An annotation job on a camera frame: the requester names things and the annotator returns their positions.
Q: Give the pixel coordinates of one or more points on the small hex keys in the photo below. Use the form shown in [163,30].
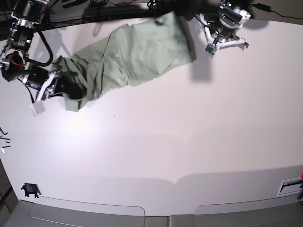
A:
[5,141]

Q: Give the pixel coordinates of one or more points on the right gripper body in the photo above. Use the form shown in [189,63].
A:
[49,86]

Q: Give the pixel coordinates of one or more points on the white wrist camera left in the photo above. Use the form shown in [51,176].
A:
[211,49]

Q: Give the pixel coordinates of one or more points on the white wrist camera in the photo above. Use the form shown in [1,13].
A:
[211,49]
[37,108]

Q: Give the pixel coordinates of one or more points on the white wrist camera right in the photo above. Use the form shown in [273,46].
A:
[37,108]

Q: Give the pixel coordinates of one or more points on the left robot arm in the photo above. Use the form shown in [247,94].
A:
[220,28]

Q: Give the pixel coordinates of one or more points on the black power adapter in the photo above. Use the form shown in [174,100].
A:
[262,7]

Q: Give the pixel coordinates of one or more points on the black table clamp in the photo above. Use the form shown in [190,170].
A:
[30,188]

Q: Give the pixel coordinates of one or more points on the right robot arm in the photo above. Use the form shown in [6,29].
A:
[16,64]

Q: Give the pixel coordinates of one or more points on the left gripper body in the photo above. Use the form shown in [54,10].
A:
[216,40]

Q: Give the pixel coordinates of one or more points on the light green T-shirt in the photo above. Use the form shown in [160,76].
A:
[131,55]

